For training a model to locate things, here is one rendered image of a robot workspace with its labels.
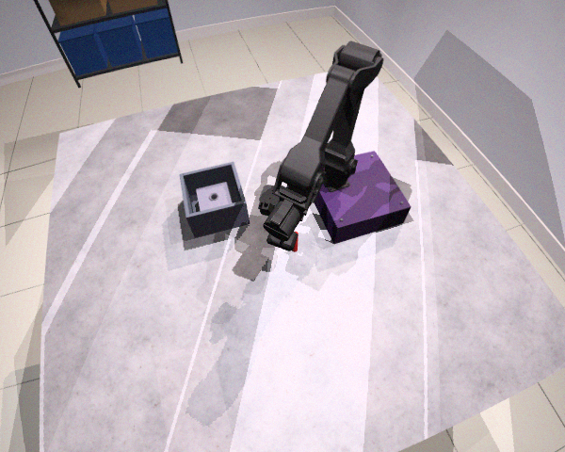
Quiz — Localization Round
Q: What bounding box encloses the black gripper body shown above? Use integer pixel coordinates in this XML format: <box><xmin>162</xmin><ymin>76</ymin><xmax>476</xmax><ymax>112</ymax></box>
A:
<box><xmin>266</xmin><ymin>209</ymin><xmax>308</xmax><ymax>251</ymax></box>

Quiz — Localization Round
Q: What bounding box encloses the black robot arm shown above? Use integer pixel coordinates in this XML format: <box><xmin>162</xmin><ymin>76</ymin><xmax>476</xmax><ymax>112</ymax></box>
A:
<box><xmin>258</xmin><ymin>40</ymin><xmax>384</xmax><ymax>241</ymax></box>

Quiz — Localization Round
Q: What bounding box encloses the white square plate with hole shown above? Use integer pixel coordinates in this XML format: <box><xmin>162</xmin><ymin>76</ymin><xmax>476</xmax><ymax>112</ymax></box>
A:
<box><xmin>196</xmin><ymin>182</ymin><xmax>232</xmax><ymax>211</ymax></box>

